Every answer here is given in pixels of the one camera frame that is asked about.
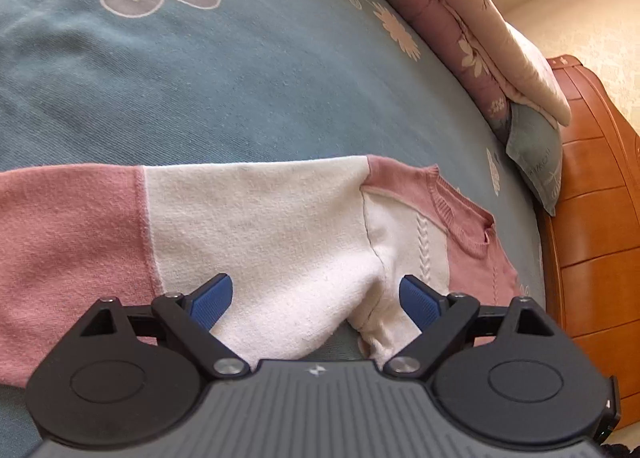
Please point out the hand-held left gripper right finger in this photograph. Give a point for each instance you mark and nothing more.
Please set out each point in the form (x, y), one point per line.
(420, 303)

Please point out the blue floral bed sheet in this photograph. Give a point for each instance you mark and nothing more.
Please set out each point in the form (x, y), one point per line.
(225, 88)

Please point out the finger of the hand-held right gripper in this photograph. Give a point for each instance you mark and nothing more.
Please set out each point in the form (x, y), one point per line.
(616, 398)

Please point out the folded pink floral quilt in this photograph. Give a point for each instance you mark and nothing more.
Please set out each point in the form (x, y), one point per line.
(460, 13)

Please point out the wooden bed headboard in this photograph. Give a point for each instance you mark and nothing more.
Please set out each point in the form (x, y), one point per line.
(600, 238)

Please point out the pink and white sweater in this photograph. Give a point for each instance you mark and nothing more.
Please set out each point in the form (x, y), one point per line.
(250, 228)

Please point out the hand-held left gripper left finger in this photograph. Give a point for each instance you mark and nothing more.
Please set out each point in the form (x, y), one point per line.
(212, 300)

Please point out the blue-green floral pillow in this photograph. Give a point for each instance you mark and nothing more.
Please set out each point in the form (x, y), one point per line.
(537, 158)

